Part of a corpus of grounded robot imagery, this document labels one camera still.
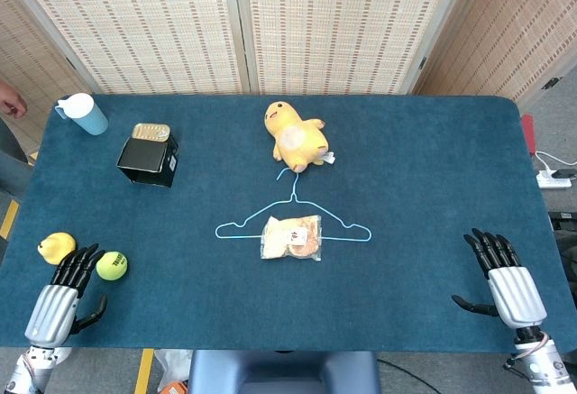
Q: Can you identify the white power cable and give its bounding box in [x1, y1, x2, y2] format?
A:
[534, 150, 577, 175]

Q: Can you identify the green tennis ball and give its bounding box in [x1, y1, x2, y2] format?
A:
[96, 251, 129, 281]

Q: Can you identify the black floor cable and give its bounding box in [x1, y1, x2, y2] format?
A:
[377, 357, 445, 394]

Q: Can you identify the red object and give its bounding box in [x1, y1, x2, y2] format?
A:
[520, 114, 538, 157]

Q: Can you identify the yellow lemon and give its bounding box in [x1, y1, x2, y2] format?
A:
[37, 232, 78, 266]

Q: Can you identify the white plastic bag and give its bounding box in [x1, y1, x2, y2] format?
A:
[153, 348, 194, 393]

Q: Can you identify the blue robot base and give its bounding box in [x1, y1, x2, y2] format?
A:
[187, 349, 382, 394]

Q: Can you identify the woven folding screen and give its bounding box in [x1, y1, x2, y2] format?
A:
[0, 0, 577, 111]

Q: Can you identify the white power strip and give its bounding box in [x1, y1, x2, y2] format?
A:
[536, 169, 573, 190]

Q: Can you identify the clear bag of snacks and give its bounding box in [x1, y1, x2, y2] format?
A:
[260, 215, 324, 262]

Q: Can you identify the light blue wire hanger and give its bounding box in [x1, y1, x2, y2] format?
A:
[214, 167, 373, 243]

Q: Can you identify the black open box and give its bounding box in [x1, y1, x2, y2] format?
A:
[116, 135, 180, 188]

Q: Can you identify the yellow plush toy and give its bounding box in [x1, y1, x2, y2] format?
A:
[263, 100, 335, 174]

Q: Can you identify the blue table mat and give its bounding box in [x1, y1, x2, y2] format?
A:
[0, 93, 577, 353]

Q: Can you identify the person's hand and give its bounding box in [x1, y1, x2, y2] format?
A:
[0, 78, 29, 119]

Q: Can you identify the light blue lidded cup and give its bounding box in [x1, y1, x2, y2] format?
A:
[54, 92, 109, 136]

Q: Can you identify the gold tin can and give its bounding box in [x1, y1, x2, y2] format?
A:
[131, 123, 171, 142]

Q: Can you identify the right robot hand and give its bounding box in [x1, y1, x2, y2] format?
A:
[451, 227, 548, 328]

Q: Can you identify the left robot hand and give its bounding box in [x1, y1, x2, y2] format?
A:
[23, 243, 109, 350]

